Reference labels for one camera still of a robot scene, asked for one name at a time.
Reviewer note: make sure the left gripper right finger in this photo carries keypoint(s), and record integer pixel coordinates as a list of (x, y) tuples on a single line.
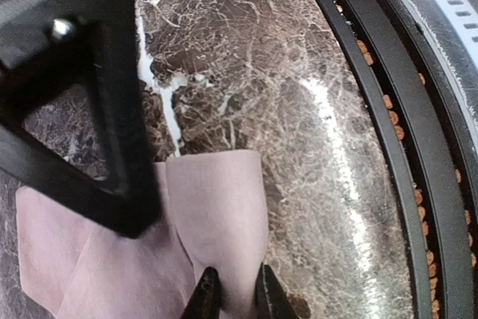
[(270, 299)]

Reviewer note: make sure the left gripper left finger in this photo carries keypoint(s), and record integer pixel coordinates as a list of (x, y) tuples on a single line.
[(204, 303)]

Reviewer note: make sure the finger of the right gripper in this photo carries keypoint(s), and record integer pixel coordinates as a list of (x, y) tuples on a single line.
[(43, 42)]

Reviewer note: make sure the pink white underwear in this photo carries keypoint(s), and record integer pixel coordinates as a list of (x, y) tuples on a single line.
[(215, 215)]

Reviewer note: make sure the black front table rail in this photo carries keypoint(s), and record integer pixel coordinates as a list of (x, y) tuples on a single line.
[(420, 85)]

